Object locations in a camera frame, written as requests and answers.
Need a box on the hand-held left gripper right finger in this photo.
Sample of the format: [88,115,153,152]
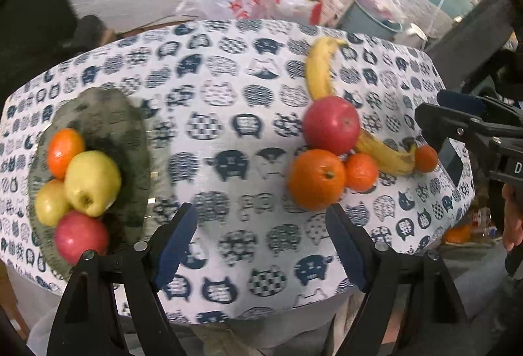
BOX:
[326,203,468,356]

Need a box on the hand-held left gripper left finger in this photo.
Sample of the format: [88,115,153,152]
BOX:
[46,202,199,356]

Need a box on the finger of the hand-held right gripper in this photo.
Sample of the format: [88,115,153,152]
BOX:
[414,103,503,186]
[436,90,523,125]

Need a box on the small tangerine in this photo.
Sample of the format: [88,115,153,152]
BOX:
[414,144,439,172]
[344,153,379,192]

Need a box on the spotted brown banana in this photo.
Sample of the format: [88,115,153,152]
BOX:
[355,129,417,177]

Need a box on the large orange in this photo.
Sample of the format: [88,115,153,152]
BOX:
[288,149,347,212]

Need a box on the red apple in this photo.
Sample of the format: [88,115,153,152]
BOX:
[54,210,110,265]
[302,96,361,156]

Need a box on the yellow-green apple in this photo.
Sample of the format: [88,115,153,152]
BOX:
[64,151,122,218]
[34,178,74,227]

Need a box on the yellow banana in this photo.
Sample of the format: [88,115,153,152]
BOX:
[306,36,350,101]

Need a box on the green glass plate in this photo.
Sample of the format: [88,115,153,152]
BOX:
[26,87,154,283]

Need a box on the medium orange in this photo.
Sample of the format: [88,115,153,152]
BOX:
[47,128,86,181]

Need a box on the person's right hand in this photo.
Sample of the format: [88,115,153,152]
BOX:
[502,182,523,254]

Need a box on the dark grey metal stand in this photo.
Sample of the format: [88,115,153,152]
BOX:
[425,0,523,63]

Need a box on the white kettle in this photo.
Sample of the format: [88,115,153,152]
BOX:
[402,23,428,42]

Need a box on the orange plastic bag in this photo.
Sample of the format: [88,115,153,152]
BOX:
[443,223,475,244]

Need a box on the grey-blue trash bin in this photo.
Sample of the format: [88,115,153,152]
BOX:
[337,0,405,41]

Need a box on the white cardboard carton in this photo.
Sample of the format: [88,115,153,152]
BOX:
[325,0,354,28]

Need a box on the cat-print tablecloth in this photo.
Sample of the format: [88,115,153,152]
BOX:
[0,18,475,326]

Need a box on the red bag of trash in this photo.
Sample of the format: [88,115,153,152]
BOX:
[274,0,323,27]

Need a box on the black cylindrical speaker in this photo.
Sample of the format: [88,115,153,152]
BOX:
[67,14,109,50]

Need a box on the black backdrop board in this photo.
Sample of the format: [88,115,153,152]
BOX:
[0,0,78,104]

